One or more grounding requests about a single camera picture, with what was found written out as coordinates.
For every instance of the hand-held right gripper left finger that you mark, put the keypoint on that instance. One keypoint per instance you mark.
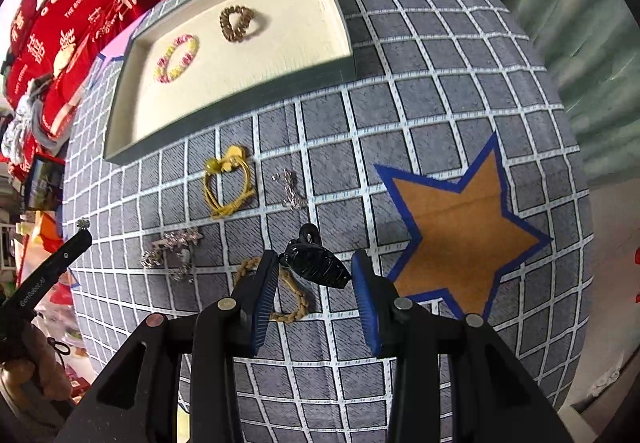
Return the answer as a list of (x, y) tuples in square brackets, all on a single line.
[(262, 303)]

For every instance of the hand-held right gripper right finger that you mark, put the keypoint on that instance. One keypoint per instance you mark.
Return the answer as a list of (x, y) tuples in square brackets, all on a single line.
[(365, 303)]

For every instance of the grey grid tablecloth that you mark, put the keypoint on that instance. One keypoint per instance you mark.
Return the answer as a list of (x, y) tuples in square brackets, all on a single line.
[(450, 73)]

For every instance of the cream lined jewelry tray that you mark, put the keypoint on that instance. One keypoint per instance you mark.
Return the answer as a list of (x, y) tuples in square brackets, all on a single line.
[(250, 63)]

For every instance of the silver rhinestone brooch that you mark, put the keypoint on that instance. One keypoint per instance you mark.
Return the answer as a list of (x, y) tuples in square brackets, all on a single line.
[(175, 240)]

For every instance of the grey white knit cloth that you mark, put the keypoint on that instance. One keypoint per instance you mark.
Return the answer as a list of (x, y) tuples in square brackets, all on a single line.
[(22, 128)]

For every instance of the orange packet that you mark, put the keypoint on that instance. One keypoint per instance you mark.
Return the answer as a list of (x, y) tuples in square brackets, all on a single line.
[(47, 238)]

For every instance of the small silver earrings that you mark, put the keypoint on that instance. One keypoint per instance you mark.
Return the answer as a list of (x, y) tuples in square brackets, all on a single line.
[(290, 195)]

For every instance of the black claw hair clip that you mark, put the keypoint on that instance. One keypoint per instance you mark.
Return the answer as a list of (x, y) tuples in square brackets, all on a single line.
[(315, 263)]

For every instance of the red-edged printed box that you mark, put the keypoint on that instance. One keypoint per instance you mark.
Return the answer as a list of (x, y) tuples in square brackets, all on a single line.
[(45, 183)]

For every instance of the person's left hand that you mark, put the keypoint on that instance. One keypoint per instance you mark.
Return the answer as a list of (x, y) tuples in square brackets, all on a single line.
[(42, 373)]

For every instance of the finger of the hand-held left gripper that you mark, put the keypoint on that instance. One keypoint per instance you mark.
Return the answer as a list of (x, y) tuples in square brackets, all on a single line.
[(72, 250)]

